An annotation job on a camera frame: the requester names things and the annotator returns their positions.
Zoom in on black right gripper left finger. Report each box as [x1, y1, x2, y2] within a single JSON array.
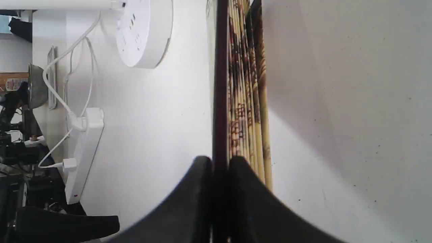
[[110, 156, 213, 243]]

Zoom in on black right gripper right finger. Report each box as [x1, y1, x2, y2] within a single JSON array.
[[229, 156, 341, 243]]

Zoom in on folding paper fan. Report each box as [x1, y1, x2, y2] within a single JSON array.
[[206, 0, 273, 243]]

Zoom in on white desk lamp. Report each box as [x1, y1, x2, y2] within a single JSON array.
[[1, 0, 173, 69]]

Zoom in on white power strip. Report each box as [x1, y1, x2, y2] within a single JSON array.
[[63, 107, 104, 205]]

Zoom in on white charger plug cable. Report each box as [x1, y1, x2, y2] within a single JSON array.
[[38, 37, 95, 170]]

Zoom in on white power cable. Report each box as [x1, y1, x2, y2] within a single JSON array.
[[43, 12, 102, 132]]

